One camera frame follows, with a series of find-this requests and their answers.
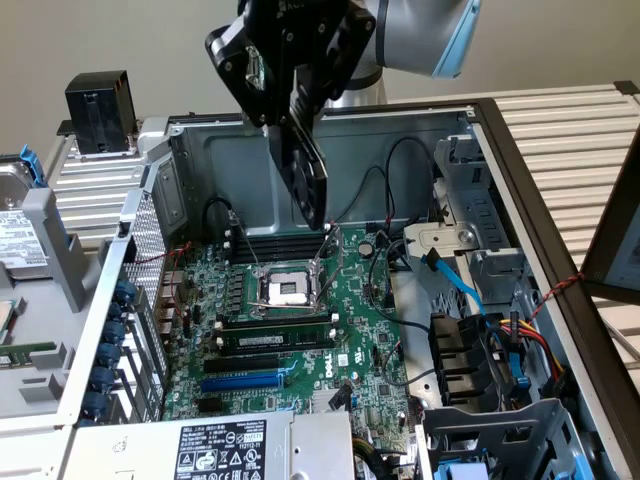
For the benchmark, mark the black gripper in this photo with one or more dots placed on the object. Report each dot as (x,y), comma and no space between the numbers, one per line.
(300,40)

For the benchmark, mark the black Nvidia graphics card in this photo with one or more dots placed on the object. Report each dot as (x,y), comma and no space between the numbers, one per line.
(307,190)

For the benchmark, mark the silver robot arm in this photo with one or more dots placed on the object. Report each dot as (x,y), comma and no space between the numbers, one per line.
(415,35)

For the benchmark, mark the grey metal PC case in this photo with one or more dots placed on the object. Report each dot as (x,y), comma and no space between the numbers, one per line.
(260,165)

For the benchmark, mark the black RAM slot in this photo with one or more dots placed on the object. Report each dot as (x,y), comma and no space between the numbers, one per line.
(277,237)
(277,250)
(275,327)
(277,243)
(275,320)
(277,257)

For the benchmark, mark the metal locking lever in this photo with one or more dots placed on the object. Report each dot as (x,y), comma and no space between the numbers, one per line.
(245,240)
(265,304)

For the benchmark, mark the black plastic box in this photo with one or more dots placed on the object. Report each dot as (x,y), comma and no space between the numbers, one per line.
(97,110)

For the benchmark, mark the silver coin battery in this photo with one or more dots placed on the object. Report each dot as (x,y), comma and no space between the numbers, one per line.
(367,248)

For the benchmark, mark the metal socket cover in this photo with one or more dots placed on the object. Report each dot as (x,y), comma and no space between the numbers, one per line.
(330,260)

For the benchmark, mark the metal disk bay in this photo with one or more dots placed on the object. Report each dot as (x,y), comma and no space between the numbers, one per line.
(480,210)

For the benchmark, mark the CPU socket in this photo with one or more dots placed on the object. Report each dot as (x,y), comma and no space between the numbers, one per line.
(287,290)

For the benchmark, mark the green Dell motherboard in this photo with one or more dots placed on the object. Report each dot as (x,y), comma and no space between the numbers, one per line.
(350,320)

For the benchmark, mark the black labelled RAM stick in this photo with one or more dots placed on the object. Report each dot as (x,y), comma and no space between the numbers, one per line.
(275,341)

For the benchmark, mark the blue slot retention clip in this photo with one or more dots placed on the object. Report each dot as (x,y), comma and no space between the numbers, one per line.
(101,380)
(107,355)
(125,292)
(114,331)
(116,311)
(93,405)

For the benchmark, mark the grey plastic parts rack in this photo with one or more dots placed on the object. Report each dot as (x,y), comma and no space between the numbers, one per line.
(55,240)

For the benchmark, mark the long black expansion slot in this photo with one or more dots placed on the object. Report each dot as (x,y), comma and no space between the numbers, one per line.
(240,364)

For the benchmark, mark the silver hard disk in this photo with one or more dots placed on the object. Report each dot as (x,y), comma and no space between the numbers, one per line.
(20,235)

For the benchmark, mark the blue expansion slot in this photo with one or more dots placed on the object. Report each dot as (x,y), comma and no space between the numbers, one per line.
(240,382)

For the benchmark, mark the black plastic fan shroud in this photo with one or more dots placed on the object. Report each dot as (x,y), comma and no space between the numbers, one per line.
(460,360)

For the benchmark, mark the silver chipset heatsink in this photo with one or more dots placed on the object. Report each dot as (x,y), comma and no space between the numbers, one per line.
(327,400)

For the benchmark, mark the black framed panel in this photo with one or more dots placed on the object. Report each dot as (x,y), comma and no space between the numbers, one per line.
(600,260)

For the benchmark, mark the short black expansion slot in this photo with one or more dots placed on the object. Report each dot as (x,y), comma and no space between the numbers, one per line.
(209,405)

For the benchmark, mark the silver CPU chip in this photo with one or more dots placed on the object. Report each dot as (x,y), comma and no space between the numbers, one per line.
(7,320)

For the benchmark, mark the green RAM stick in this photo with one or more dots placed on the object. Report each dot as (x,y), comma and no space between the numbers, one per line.
(25,348)

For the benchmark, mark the grey power supply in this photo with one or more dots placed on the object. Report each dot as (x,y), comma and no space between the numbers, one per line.
(150,450)

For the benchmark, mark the grey disk bay cage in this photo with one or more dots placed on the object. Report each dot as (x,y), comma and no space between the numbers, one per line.
(525,430)

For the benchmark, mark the blue plastic bracket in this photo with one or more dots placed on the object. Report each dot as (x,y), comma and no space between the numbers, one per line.
(460,472)

